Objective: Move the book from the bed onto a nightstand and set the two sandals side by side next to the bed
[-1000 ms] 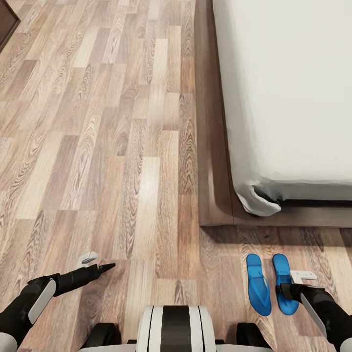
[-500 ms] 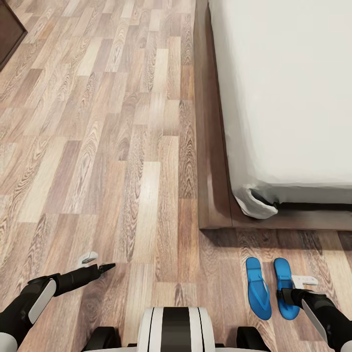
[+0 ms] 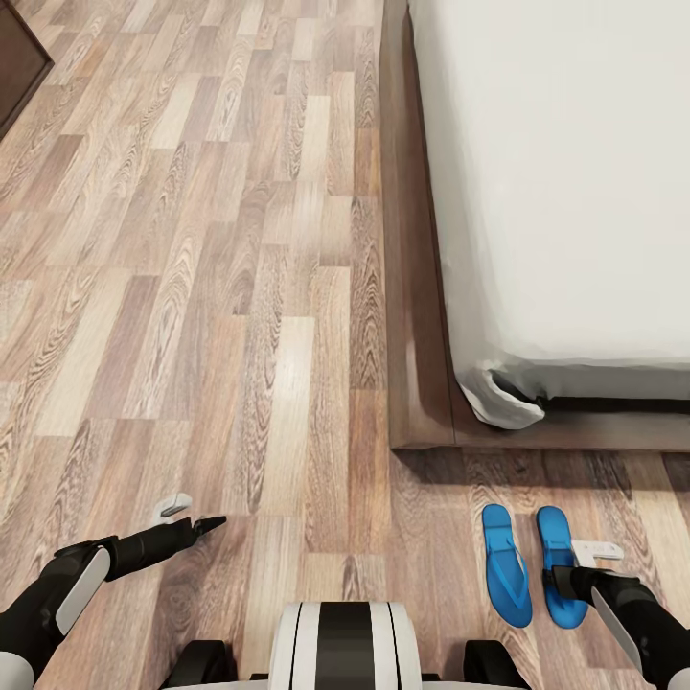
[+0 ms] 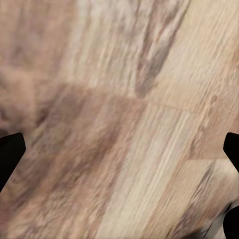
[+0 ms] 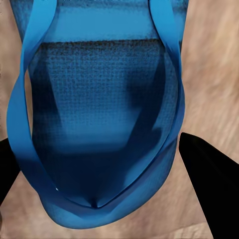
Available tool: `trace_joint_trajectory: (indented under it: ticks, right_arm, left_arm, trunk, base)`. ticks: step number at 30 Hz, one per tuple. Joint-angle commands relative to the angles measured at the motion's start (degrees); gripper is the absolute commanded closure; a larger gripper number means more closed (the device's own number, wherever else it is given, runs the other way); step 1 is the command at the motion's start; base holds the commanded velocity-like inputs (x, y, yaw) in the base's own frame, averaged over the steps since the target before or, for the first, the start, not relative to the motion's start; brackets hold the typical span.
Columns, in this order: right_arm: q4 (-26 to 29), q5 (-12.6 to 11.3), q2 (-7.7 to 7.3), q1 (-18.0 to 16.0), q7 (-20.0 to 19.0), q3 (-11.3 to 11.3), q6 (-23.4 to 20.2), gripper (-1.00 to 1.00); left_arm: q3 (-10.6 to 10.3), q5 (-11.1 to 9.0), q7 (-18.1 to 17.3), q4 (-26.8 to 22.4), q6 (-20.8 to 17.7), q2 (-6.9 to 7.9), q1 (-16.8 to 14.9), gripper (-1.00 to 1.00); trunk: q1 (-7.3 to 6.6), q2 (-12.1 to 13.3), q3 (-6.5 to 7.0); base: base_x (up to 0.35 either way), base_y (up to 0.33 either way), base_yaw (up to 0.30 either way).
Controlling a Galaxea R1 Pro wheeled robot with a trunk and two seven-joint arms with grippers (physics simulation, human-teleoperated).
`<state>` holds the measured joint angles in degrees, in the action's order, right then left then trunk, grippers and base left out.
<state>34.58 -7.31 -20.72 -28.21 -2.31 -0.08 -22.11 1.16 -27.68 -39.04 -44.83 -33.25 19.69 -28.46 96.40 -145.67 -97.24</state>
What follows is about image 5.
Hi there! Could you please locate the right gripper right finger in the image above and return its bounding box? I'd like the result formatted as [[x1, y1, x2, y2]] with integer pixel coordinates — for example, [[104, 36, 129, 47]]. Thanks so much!
[[179, 132, 239, 239]]

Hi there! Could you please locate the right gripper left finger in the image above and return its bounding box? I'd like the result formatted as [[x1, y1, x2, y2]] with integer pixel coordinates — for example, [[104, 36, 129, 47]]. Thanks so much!
[[0, 138, 21, 206]]

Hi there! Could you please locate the sandal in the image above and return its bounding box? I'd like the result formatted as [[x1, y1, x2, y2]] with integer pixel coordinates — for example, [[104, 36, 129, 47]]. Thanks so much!
[[6, 0, 189, 230]]

